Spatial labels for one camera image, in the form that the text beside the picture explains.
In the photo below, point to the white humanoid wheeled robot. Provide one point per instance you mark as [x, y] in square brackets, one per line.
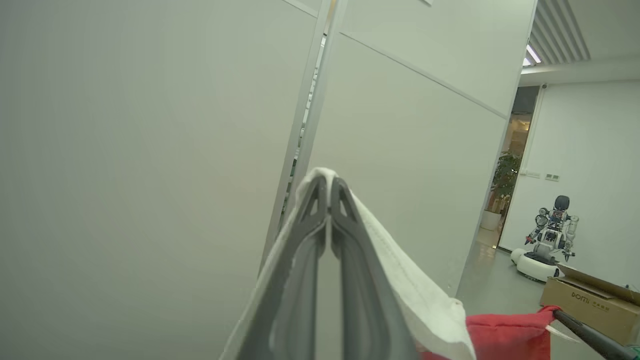
[550, 235]

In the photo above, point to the brown cardboard box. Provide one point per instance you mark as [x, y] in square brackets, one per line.
[590, 305]

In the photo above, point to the white wall switch plate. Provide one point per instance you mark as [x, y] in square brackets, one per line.
[552, 177]

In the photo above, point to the grey metal partition post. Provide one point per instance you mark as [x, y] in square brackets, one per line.
[300, 125]

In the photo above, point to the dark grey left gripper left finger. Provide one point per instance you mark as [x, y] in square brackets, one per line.
[290, 300]

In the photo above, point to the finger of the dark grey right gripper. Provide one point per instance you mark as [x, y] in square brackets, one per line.
[595, 339]

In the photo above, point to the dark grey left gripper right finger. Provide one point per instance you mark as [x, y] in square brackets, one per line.
[365, 310]

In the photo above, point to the bright ceiling light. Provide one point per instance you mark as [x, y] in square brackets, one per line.
[533, 54]

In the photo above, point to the green potted plant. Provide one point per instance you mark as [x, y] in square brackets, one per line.
[505, 175]

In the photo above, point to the red and white jersey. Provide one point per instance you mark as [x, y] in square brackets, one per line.
[430, 310]

